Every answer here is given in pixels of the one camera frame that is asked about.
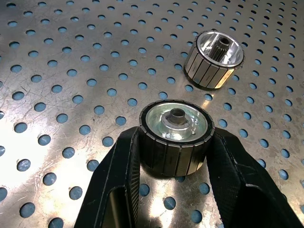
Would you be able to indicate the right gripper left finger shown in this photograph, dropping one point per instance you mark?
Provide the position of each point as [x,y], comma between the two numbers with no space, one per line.
[118,180]

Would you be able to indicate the perforated metal tray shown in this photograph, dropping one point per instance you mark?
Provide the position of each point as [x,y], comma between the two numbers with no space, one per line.
[71,95]

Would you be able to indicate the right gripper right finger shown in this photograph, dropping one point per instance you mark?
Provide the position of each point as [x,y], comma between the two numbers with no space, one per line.
[237,194]

